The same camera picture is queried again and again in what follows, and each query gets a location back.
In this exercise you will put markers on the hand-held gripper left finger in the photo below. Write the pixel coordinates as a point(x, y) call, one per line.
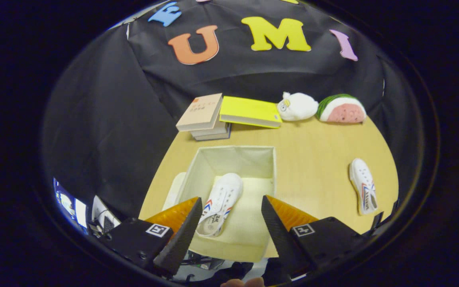
point(181, 235)

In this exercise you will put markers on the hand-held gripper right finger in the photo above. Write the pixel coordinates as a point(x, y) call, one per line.
point(279, 235)

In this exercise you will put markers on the cream fabric storage box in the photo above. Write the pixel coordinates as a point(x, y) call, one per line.
point(249, 215)

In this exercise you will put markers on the white canvas shoe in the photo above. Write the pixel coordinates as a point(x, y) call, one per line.
point(363, 185)
point(223, 199)

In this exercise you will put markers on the pale grey book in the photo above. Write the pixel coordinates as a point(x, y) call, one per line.
point(215, 129)

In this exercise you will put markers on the laptop with lit screen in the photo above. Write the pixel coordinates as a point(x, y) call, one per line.
point(70, 205)

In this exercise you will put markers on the beige book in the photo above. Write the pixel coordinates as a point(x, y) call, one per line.
point(199, 111)

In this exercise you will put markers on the black backdrop cloth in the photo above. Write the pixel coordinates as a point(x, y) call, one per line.
point(106, 131)

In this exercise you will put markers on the yellow book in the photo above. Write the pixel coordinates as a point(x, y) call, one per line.
point(249, 109)

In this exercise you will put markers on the white plush toy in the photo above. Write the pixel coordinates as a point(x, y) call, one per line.
point(299, 107)

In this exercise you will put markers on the watermelon slice plush toy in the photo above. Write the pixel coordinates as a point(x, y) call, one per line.
point(341, 111)

